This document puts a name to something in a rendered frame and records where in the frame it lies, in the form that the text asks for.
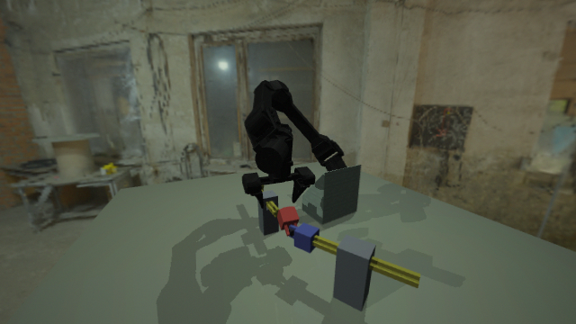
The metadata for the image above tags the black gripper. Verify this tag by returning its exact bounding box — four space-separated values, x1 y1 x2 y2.
242 157 316 209

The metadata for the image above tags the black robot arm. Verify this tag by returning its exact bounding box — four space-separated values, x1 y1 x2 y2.
244 80 347 174

